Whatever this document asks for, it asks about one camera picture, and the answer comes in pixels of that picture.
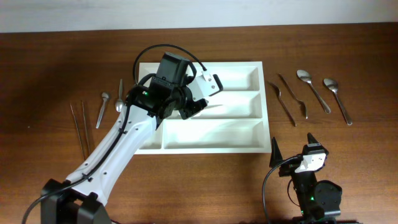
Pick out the small steel teaspoon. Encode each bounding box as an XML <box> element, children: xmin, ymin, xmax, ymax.
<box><xmin>115</xmin><ymin>79</ymin><xmax>124</xmax><ymax>113</ymax></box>
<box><xmin>96</xmin><ymin>92</ymin><xmax>110</xmax><ymax>129</ymax></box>

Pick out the pink plastic knife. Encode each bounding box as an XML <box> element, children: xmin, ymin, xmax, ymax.
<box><xmin>195</xmin><ymin>105</ymin><xmax>228</xmax><ymax>117</ymax></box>

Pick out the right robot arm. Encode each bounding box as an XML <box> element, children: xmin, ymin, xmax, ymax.
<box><xmin>269</xmin><ymin>133</ymin><xmax>343</xmax><ymax>223</ymax></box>

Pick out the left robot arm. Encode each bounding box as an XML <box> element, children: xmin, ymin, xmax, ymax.
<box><xmin>40</xmin><ymin>52</ymin><xmax>223</xmax><ymax>223</ymax></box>

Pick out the steel fork right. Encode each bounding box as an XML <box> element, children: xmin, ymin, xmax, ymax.
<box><xmin>278</xmin><ymin>73</ymin><xmax>308</xmax><ymax>119</ymax></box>

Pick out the steel fork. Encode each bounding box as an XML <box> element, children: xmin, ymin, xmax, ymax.
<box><xmin>278</xmin><ymin>73</ymin><xmax>308</xmax><ymax>119</ymax></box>
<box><xmin>268</xmin><ymin>81</ymin><xmax>297</xmax><ymax>127</ymax></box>

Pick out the white plastic cutlery tray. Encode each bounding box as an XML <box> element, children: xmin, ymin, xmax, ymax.
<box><xmin>137</xmin><ymin>62</ymin><xmax>271</xmax><ymax>154</ymax></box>

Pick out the large steel spoon right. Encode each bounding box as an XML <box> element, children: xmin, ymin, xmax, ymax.
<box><xmin>323</xmin><ymin>78</ymin><xmax>353</xmax><ymax>126</ymax></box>

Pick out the large steel spoon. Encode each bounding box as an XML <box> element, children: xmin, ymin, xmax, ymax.
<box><xmin>296</xmin><ymin>70</ymin><xmax>331</xmax><ymax>114</ymax></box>
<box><xmin>323</xmin><ymin>78</ymin><xmax>353</xmax><ymax>126</ymax></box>

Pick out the steel fork left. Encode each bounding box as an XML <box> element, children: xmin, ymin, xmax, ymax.
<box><xmin>268</xmin><ymin>81</ymin><xmax>297</xmax><ymax>127</ymax></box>

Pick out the large steel spoon left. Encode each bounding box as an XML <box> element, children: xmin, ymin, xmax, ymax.
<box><xmin>296</xmin><ymin>70</ymin><xmax>331</xmax><ymax>114</ymax></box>

